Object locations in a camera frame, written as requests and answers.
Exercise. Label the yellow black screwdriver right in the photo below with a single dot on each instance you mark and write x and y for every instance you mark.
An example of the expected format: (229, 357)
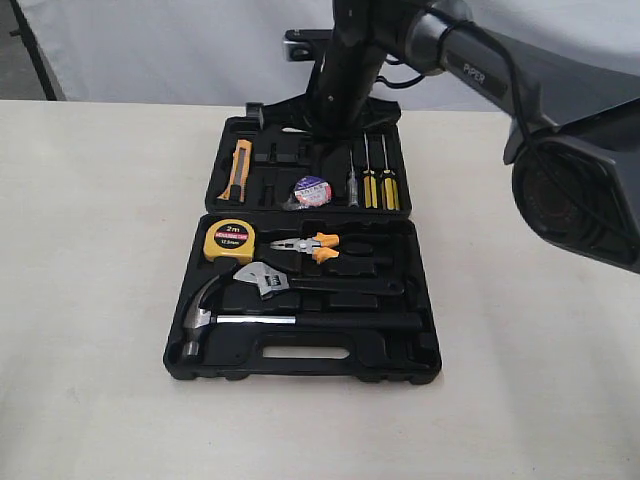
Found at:
(389, 182)

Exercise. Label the black plastic tool case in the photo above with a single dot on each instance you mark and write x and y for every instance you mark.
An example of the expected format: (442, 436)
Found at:
(374, 243)

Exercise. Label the yellow black screwdriver left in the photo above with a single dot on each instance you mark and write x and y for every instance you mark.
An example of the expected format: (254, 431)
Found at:
(370, 188)

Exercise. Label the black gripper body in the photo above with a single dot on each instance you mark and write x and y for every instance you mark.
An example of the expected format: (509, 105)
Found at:
(337, 104)

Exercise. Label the steel claw hammer black grip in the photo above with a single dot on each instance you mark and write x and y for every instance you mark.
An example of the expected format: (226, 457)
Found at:
(197, 319)

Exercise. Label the adjustable wrench black handle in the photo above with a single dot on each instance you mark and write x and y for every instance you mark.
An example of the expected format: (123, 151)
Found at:
(270, 282)

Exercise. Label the yellow tape measure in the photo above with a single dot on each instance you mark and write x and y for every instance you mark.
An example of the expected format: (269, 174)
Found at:
(230, 238)

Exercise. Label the yellow black screwdriver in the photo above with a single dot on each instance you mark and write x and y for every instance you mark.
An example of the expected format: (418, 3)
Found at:
(389, 182)
(370, 188)

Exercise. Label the black metal frame pole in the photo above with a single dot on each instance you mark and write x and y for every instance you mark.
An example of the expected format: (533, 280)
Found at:
(24, 32)

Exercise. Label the clear voltage tester screwdriver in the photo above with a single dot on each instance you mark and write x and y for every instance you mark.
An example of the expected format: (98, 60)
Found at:
(352, 185)

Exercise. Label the orange handled pliers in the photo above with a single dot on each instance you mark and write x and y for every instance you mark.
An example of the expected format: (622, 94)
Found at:
(321, 247)

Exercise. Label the yellow utility knife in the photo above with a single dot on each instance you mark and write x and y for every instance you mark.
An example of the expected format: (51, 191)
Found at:
(235, 189)

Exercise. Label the PVC insulating tape roll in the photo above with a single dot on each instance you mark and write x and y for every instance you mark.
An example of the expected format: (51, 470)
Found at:
(309, 192)

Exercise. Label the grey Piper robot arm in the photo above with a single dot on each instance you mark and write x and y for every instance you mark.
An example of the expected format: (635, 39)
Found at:
(573, 146)

